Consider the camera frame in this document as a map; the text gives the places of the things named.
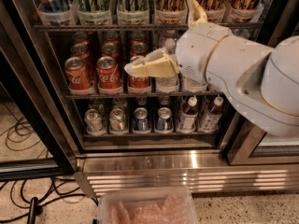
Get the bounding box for black floor cables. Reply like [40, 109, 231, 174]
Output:
[0, 112, 98, 224]

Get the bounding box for water bottle front middle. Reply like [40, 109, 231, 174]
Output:
[181, 77, 207, 92]

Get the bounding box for fridge glass door right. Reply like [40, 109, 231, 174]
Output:
[227, 119, 299, 165]

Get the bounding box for red cola can front right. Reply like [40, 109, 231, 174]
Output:
[127, 55, 152, 93]

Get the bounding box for wire shelf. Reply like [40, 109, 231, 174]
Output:
[34, 22, 263, 32]
[66, 91, 224, 100]

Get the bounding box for blue can top shelf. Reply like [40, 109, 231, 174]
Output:
[37, 0, 78, 26]

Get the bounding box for water bottle front left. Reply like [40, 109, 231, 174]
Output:
[155, 38, 179, 93]

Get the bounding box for steel fridge base grille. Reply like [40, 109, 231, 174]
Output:
[74, 150, 299, 198]

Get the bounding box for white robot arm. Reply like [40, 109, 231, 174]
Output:
[124, 0, 299, 137]

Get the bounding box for green can left lane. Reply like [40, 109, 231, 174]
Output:
[78, 0, 110, 25]

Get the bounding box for black fridge door frame left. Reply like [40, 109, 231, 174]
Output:
[0, 0, 78, 181]

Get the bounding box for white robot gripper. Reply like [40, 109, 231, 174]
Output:
[124, 0, 234, 85]

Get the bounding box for tea bottle right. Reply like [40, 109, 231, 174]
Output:
[198, 96, 224, 133]

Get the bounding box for green can lane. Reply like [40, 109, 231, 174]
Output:
[78, 0, 110, 25]
[117, 0, 150, 25]

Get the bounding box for red cola can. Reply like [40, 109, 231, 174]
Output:
[64, 57, 94, 95]
[127, 55, 152, 93]
[96, 56, 122, 94]
[130, 42, 149, 58]
[70, 43, 94, 78]
[101, 43, 121, 63]

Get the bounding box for blue can front left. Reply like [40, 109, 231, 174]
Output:
[133, 107, 150, 133]

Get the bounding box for middle wire shelf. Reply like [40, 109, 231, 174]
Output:
[66, 91, 224, 100]

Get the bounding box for silver can front left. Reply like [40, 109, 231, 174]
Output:
[84, 109, 106, 136]

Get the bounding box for orange can middle lane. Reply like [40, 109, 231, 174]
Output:
[190, 0, 226, 23]

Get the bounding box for blue can front right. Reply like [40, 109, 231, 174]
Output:
[155, 107, 173, 133]

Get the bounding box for tea bottle left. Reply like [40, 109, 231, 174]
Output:
[178, 96, 198, 133]

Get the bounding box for water bottle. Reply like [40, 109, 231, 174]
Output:
[181, 77, 207, 92]
[155, 38, 179, 93]

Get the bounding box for red cola can front middle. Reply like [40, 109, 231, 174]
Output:
[96, 56, 122, 94]

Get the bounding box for silver can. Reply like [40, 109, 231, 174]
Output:
[109, 108, 128, 135]
[84, 109, 106, 136]

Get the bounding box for red cola can front left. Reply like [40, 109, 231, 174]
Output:
[64, 57, 94, 95]

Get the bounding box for tea bottle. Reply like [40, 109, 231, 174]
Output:
[178, 96, 198, 133]
[198, 96, 224, 133]

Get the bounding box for top wire shelf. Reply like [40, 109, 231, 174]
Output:
[34, 22, 263, 32]

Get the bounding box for orange soda can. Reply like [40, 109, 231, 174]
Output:
[155, 0, 186, 24]

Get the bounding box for green can right lane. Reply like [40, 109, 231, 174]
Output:
[117, 0, 150, 25]

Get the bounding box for clear plastic bin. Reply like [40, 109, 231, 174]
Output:
[97, 187, 199, 224]

